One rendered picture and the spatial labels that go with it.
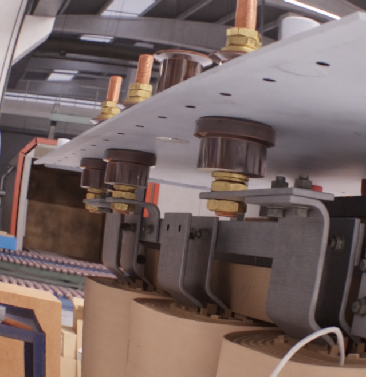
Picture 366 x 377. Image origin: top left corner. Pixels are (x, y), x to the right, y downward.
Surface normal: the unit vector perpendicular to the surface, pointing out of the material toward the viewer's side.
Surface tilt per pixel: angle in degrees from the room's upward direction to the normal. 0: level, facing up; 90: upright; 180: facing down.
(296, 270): 90
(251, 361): 90
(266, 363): 90
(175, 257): 90
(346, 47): 180
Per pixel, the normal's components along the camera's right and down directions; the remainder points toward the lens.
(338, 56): -0.12, 0.99
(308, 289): -0.94, -0.14
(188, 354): -0.55, -0.12
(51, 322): 0.33, -0.02
